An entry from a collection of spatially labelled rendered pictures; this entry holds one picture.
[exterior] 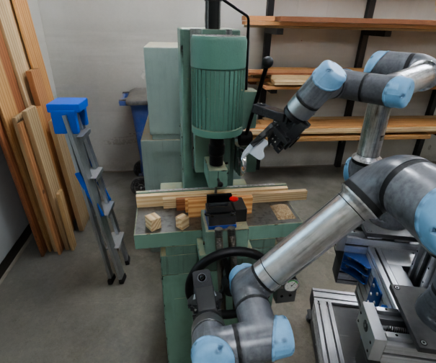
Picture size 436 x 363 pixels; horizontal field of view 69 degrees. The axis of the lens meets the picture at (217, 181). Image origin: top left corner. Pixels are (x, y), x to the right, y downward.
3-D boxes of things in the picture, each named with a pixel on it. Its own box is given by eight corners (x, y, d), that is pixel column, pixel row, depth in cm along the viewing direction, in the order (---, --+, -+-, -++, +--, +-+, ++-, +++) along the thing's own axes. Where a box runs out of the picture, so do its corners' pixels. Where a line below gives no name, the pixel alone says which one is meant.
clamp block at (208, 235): (204, 255, 102) (204, 232, 98) (199, 230, 114) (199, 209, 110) (248, 251, 105) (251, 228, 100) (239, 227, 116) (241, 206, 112)
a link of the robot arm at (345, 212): (384, 127, 65) (214, 271, 76) (422, 145, 55) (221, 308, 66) (409, 162, 69) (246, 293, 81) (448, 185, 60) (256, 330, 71)
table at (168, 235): (132, 269, 100) (130, 253, 97) (138, 216, 127) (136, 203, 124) (313, 252, 109) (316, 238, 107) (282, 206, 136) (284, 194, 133)
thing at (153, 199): (137, 207, 121) (135, 196, 119) (137, 205, 123) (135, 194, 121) (287, 198, 130) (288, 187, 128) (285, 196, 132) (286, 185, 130)
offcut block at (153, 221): (161, 227, 110) (161, 217, 108) (151, 231, 108) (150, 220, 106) (155, 222, 113) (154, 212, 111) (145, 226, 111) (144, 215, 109)
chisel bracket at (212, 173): (208, 191, 116) (208, 171, 112) (203, 175, 128) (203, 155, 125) (228, 191, 117) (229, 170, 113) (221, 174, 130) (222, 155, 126)
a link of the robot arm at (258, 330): (278, 292, 66) (227, 300, 65) (297, 339, 56) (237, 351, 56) (278, 317, 70) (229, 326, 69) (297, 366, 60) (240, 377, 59)
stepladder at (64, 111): (102, 287, 206) (40, 107, 152) (110, 260, 229) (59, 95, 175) (127, 284, 207) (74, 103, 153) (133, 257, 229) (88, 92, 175)
